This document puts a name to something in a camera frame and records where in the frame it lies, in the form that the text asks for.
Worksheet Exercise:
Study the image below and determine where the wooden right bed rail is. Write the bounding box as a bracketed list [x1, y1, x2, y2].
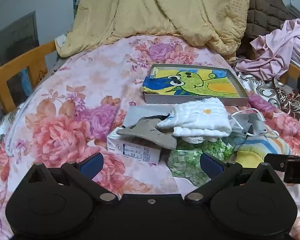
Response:
[279, 63, 300, 84]

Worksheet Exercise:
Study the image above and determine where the striped colourful sock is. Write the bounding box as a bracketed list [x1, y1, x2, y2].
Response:
[235, 133, 292, 168]

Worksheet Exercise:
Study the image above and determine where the pink garment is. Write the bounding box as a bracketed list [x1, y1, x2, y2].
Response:
[235, 18, 300, 81]

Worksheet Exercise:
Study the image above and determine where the grey brown cloth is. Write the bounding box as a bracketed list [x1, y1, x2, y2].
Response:
[117, 115, 177, 150]

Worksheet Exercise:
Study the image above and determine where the yellow dotted blanket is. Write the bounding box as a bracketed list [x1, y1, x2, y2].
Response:
[57, 0, 249, 61]

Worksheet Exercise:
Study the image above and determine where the white carton box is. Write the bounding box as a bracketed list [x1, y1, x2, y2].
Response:
[107, 105, 172, 165]

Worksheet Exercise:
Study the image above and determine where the brown quilted jacket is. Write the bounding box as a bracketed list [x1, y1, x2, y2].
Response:
[236, 0, 295, 57]

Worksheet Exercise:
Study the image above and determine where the green star-filled bag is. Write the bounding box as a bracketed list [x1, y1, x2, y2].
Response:
[167, 139, 234, 186]

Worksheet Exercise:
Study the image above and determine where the wooden bed rail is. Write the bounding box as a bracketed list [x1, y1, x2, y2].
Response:
[279, 63, 300, 84]
[0, 41, 56, 113]

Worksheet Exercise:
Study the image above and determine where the grey shallow tray box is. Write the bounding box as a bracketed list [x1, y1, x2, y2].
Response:
[141, 64, 249, 107]

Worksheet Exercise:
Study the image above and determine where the white cloth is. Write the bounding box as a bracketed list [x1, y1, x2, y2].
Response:
[157, 98, 232, 138]

